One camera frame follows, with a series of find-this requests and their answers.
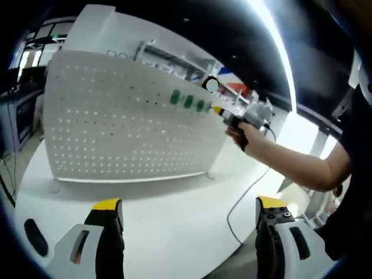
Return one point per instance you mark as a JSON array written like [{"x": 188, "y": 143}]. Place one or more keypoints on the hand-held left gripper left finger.
[{"x": 84, "y": 250}]

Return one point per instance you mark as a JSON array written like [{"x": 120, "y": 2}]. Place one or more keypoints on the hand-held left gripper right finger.
[{"x": 284, "y": 250}]

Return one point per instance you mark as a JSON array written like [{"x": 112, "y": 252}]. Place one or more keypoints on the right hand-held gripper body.
[{"x": 260, "y": 114}]

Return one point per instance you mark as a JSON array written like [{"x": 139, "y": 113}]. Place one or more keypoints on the white perforated mounting plate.
[{"x": 130, "y": 125}]

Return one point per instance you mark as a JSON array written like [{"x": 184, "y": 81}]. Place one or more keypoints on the person's right hand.
[{"x": 247, "y": 136}]

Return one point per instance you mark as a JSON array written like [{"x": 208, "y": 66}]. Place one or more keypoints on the ceiling light strip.
[{"x": 284, "y": 58}]

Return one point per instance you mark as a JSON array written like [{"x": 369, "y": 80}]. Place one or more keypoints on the grey metal shelving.
[{"x": 186, "y": 62}]

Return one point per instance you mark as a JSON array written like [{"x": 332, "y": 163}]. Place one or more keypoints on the person's dark shirt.
[{"x": 357, "y": 174}]

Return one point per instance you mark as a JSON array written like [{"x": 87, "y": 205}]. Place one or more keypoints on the white worn device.
[{"x": 357, "y": 69}]

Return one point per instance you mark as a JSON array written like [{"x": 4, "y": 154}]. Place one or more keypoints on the computer desk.
[{"x": 20, "y": 116}]

